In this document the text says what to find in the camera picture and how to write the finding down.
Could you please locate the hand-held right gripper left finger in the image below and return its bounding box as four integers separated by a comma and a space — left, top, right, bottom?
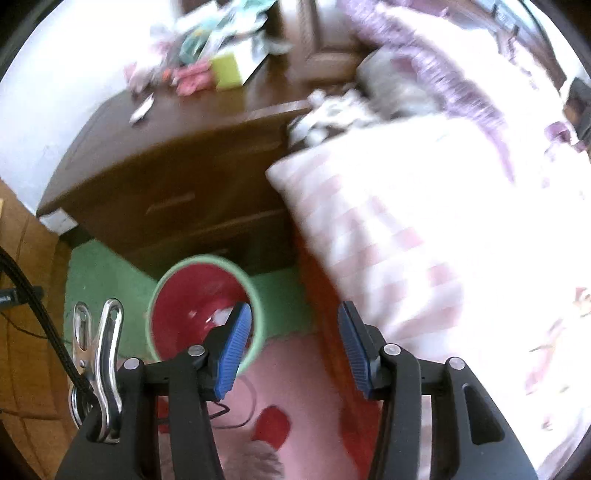
55, 302, 254, 480

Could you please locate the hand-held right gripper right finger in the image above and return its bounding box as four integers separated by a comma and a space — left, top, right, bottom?
337, 301, 541, 480

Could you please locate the red bin with green rim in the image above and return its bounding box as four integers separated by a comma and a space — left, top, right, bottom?
145, 255, 269, 374

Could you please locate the pink and white plastic packet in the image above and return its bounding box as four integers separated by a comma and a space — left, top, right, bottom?
124, 39, 178, 88

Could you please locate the white and green carton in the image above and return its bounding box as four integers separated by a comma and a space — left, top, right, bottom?
210, 39, 271, 88

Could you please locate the teal wipes packet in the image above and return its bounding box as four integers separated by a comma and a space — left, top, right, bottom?
180, 18, 232, 63

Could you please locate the red quilted bed skirt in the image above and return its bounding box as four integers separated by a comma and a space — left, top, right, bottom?
295, 240, 393, 480

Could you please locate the large silver metal clip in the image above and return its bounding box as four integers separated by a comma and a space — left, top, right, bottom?
69, 299, 125, 444

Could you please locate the pink fuzzy garment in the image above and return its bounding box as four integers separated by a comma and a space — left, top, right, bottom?
222, 440, 284, 480

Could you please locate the pink patterned quilt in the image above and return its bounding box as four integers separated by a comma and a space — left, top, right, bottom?
265, 106, 591, 467

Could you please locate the brown wooden nightstand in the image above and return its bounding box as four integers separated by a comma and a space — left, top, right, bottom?
36, 69, 315, 278

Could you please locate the small pink white scoop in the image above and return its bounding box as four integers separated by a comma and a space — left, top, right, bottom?
129, 92, 155, 125

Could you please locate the brown dotted blanket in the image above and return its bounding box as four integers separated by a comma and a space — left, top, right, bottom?
286, 88, 384, 148

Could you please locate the grey white pillow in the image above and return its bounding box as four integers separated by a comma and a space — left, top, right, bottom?
355, 48, 444, 116

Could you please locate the pink ribbed plastic tray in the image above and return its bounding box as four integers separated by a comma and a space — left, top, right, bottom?
175, 62, 215, 97

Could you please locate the purple frilled pillow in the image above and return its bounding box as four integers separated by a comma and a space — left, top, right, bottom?
339, 0, 591, 185

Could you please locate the brown wooden headboard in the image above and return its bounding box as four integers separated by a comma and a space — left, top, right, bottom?
277, 0, 370, 84

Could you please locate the black braided cable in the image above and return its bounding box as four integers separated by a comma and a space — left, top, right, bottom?
0, 247, 100, 416

